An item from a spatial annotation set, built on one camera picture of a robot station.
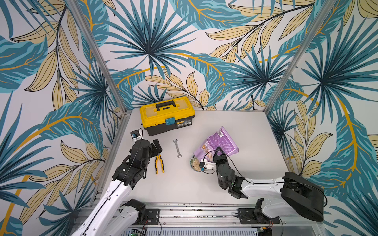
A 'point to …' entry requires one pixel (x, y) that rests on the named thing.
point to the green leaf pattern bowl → (194, 162)
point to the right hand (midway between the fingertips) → (215, 152)
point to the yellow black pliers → (156, 159)
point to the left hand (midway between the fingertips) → (150, 145)
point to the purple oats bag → (221, 138)
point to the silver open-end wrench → (179, 154)
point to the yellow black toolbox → (173, 113)
